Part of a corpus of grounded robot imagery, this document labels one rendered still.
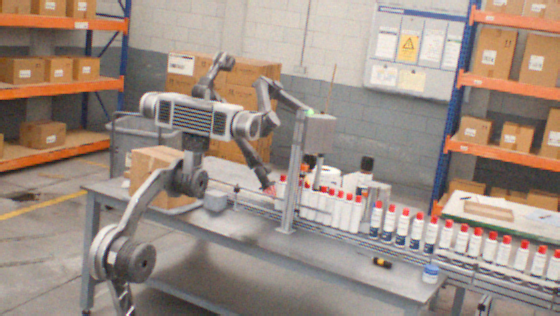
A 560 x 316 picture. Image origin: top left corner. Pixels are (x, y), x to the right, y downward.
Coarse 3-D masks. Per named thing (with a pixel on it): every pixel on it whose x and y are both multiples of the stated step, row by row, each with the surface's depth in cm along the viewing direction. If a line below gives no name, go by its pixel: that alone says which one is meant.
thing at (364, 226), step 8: (368, 192) 340; (376, 192) 342; (384, 192) 329; (376, 200) 331; (384, 200) 332; (368, 208) 338; (384, 208) 336; (368, 216) 339; (384, 216) 339; (360, 224) 336; (368, 224) 333; (368, 232) 334
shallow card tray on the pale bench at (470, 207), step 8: (464, 208) 435; (472, 208) 444; (480, 208) 447; (488, 208) 449; (496, 208) 447; (504, 208) 446; (488, 216) 427; (496, 216) 425; (504, 216) 424; (512, 216) 433
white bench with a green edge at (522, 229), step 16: (464, 192) 489; (448, 208) 437; (512, 208) 461; (528, 208) 467; (480, 224) 416; (496, 224) 414; (512, 224) 419; (528, 224) 425; (544, 224) 430; (528, 240) 411; (544, 240) 402; (432, 304) 442
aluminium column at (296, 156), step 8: (304, 112) 321; (296, 128) 325; (296, 136) 325; (296, 152) 326; (296, 160) 327; (296, 168) 328; (288, 176) 331; (296, 176) 330; (288, 184) 331; (296, 184) 332; (288, 192) 332; (296, 192) 334; (288, 200) 334; (288, 208) 333; (288, 216) 334; (288, 224) 335
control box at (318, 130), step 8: (304, 120) 322; (312, 120) 320; (320, 120) 322; (328, 120) 324; (304, 128) 322; (312, 128) 321; (320, 128) 323; (328, 128) 326; (304, 136) 322; (312, 136) 323; (320, 136) 325; (328, 136) 327; (304, 144) 322; (312, 144) 324; (320, 144) 326; (328, 144) 328; (304, 152) 323; (312, 152) 325; (320, 152) 327; (328, 152) 329
